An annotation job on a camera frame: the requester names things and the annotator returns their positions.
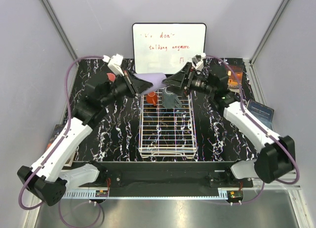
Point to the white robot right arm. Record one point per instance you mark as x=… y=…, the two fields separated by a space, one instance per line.
x=276 y=154

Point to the pink plastic cup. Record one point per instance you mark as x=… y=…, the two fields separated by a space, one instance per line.
x=111 y=77

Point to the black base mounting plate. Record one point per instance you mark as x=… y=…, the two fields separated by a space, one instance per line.
x=227 y=174

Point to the orange cover book back right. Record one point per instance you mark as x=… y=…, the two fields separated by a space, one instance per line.
x=234 y=80

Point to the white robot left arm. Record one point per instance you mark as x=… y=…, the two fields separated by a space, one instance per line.
x=45 y=178

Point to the lilac plastic cup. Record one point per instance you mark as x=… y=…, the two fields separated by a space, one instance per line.
x=155 y=78

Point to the grey faceted mug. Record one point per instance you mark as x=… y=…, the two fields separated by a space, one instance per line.
x=170 y=100

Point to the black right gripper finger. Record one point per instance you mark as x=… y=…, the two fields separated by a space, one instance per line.
x=184 y=72
x=176 y=80

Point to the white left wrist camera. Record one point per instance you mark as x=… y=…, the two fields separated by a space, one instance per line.
x=114 y=64

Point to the orange ceramic mug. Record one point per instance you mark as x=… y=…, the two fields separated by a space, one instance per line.
x=152 y=98

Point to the orange dark book left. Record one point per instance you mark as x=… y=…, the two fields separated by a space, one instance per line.
x=56 y=132

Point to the aluminium frame post left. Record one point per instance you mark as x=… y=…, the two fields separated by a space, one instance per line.
x=58 y=27

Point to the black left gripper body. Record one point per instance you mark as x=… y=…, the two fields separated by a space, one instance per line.
x=125 y=86

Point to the blue cover book right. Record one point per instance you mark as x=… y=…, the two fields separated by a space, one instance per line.
x=261 y=112

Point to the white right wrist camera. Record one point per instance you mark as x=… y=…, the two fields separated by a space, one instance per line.
x=198 y=61

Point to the aluminium frame post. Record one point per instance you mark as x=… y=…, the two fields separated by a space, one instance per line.
x=278 y=14
x=58 y=27

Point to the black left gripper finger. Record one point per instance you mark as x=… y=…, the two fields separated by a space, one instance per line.
x=140 y=85
x=147 y=91

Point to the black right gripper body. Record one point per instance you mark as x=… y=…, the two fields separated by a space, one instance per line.
x=196 y=83

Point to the grey slotted cable duct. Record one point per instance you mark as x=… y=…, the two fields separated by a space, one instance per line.
x=120 y=193

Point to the white wire dish rack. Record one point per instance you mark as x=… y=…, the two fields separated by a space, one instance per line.
x=167 y=132

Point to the white whiteboard with red writing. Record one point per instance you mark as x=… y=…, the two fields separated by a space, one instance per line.
x=166 y=47

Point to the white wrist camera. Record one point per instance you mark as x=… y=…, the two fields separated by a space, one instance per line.
x=114 y=64
x=198 y=61

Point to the aluminium frame post right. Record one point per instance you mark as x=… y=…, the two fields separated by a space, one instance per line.
x=278 y=14

